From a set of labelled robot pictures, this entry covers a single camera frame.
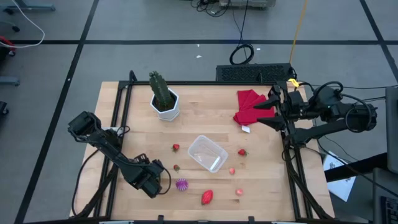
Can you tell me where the red and black cart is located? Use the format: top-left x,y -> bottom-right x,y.
0,35 -> 16,57

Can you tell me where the grey computer case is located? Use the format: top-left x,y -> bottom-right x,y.
218,0 -> 277,9

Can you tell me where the yellow cable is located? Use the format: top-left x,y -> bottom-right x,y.
288,0 -> 309,65

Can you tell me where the black bar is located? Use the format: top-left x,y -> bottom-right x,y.
325,152 -> 388,183

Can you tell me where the white hexagonal plant pot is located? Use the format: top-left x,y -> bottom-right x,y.
149,87 -> 180,122

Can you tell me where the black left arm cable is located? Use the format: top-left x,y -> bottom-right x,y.
72,149 -> 100,217

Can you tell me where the grey monitor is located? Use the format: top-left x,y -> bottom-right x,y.
385,86 -> 398,175

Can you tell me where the white paper sheet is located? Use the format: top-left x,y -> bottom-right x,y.
323,151 -> 357,202

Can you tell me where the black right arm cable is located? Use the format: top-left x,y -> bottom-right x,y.
306,80 -> 345,103

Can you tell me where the black coiled floor cable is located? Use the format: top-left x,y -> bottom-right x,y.
229,0 -> 255,65

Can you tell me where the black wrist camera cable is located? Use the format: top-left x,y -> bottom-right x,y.
154,159 -> 172,196

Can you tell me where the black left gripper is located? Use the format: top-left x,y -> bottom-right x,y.
123,154 -> 164,199

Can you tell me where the white floor cable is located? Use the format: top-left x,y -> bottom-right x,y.
0,0 -> 46,49

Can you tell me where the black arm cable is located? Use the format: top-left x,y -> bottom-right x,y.
306,80 -> 345,103
72,149 -> 100,217

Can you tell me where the black keyboard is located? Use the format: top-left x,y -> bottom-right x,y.
381,195 -> 398,224
215,63 -> 296,83

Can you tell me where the green cactus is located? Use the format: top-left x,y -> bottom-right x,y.
148,70 -> 175,110

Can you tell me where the black aluminium table frame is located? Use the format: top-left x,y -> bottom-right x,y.
70,70 -> 335,224

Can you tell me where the red folded cloth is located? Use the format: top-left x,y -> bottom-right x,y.
233,89 -> 277,126

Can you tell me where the clear plastic container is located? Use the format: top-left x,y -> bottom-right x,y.
187,134 -> 229,174

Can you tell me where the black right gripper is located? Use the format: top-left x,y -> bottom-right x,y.
253,83 -> 307,135

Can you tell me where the grey desk foot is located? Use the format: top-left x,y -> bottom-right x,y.
0,76 -> 21,87

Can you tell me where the purple spiky ball toy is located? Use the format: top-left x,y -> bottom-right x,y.
175,178 -> 190,192

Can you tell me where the black floor cable bundle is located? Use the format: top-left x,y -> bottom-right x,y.
190,0 -> 233,18

